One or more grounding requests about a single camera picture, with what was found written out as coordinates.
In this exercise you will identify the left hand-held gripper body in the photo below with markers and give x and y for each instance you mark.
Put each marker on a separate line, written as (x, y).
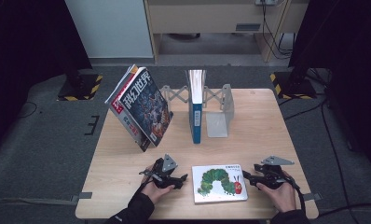
(165, 174)

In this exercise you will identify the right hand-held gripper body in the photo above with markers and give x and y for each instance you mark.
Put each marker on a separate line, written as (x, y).
(272, 175)

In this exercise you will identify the white caterpillar board book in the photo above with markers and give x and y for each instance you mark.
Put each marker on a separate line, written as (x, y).
(219, 183)

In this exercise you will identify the grey extendable metal book rack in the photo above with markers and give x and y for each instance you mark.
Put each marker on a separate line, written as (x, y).
(219, 123)

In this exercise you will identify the dark illustrated magazine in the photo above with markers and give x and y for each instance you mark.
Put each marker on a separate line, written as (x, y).
(148, 109)

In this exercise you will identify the blue book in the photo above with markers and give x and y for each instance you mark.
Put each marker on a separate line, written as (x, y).
(196, 109)

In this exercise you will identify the person's left hand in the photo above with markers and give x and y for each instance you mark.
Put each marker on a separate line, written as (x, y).
(152, 191)

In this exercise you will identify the person's right hand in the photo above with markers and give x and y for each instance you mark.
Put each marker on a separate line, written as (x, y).
(284, 196)

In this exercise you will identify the grey tape strip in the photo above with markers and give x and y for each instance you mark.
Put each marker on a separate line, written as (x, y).
(313, 196)
(82, 196)

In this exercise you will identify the black stand base striped edge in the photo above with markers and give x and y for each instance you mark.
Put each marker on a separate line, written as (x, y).
(294, 87)
(81, 88)

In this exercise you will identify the black curtain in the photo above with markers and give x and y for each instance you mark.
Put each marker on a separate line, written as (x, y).
(345, 46)
(25, 46)

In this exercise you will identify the white cabinet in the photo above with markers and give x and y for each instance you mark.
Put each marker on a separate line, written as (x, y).
(112, 28)

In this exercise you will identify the beige wooden desk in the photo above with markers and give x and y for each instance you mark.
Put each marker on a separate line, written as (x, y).
(205, 15)

